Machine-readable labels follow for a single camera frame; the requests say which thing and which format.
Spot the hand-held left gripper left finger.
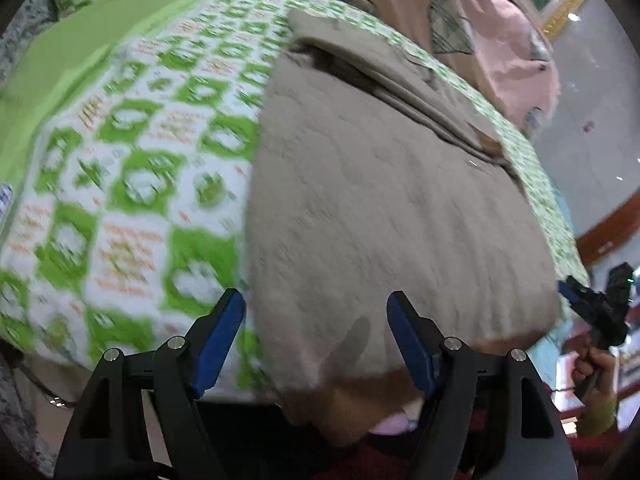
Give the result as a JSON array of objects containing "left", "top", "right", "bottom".
[{"left": 54, "top": 287, "right": 247, "bottom": 480}]

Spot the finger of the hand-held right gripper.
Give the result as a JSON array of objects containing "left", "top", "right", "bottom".
[{"left": 557, "top": 279, "right": 585, "bottom": 308}]

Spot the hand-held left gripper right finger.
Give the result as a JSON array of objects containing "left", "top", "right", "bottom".
[{"left": 386, "top": 290, "right": 577, "bottom": 480}]

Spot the beige knit garment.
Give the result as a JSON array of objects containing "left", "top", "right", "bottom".
[{"left": 243, "top": 7, "right": 561, "bottom": 448}]

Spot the person's right forearm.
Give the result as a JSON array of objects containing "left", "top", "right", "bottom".
[{"left": 575, "top": 391, "right": 622, "bottom": 437}]

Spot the person's right hand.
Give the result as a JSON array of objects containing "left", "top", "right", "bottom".
[{"left": 570, "top": 346, "right": 620, "bottom": 403}]

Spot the brown wooden furniture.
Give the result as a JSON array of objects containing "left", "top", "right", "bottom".
[{"left": 574, "top": 200, "right": 640, "bottom": 267}]

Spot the light blue sheet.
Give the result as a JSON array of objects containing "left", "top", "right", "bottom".
[{"left": 528, "top": 327, "right": 577, "bottom": 397}]

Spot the green printed bed sheet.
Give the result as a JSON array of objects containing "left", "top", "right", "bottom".
[{"left": 0, "top": 0, "right": 591, "bottom": 406}]

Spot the floral blanket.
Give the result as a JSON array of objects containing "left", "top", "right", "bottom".
[{"left": 0, "top": 0, "right": 57, "bottom": 82}]

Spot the black cable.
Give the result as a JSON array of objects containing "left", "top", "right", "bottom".
[{"left": 14, "top": 352, "right": 77, "bottom": 407}]

